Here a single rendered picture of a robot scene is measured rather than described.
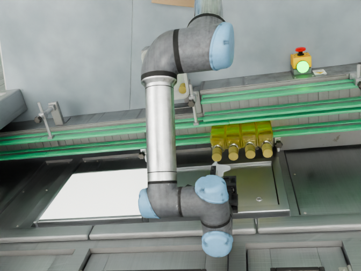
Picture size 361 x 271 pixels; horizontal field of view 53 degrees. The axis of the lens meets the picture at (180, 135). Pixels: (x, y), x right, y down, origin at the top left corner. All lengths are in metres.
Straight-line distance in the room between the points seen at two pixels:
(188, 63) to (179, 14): 0.64
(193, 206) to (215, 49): 0.38
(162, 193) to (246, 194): 0.47
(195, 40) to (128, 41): 0.72
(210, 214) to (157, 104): 0.30
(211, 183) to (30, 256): 0.74
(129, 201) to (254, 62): 0.76
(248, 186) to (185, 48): 0.61
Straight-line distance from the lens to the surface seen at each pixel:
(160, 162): 0.90
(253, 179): 1.38
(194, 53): 0.93
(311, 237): 1.17
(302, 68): 1.51
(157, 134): 0.91
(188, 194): 0.88
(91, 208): 1.40
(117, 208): 1.36
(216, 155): 1.28
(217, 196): 0.86
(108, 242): 1.26
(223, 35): 0.93
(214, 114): 1.48
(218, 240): 0.91
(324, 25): 1.59
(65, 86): 1.79
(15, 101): 1.85
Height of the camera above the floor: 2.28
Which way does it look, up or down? 63 degrees down
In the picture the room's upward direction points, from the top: 163 degrees counter-clockwise
